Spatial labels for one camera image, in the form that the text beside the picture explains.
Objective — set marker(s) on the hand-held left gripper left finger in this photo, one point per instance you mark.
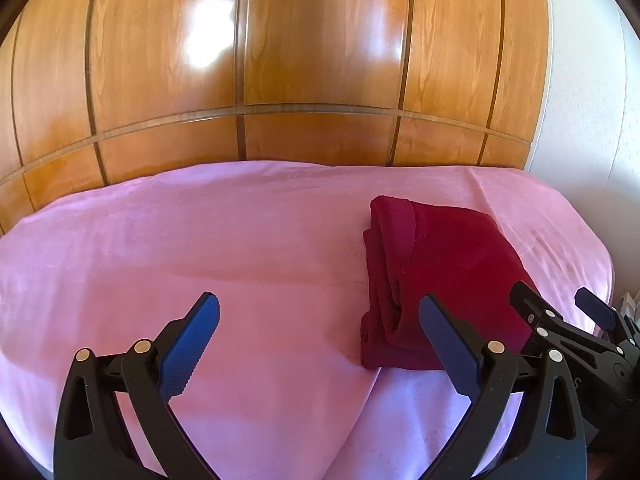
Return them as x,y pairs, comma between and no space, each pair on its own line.
192,345

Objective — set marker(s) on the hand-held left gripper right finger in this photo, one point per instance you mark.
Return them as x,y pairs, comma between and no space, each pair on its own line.
450,345

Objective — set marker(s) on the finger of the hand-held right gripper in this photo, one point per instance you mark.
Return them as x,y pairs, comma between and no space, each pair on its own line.
525,300
597,307

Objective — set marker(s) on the dark red knitted cardigan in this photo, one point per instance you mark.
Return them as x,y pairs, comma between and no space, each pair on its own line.
450,260

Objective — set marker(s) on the white ribbed radiator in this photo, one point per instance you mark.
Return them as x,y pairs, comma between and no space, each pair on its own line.
630,306

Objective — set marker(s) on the pink bed sheet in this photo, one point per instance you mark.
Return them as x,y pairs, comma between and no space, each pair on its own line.
200,240

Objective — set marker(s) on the wooden panelled headboard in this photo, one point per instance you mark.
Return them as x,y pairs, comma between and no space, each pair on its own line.
300,50

